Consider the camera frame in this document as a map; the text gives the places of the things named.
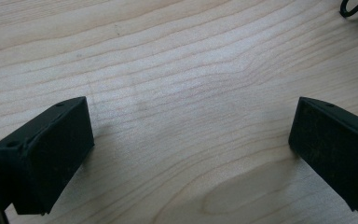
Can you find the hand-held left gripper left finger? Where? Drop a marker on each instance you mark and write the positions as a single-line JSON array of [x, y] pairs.
[[49, 158]]

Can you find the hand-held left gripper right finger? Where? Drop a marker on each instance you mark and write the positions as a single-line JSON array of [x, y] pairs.
[[335, 155]]

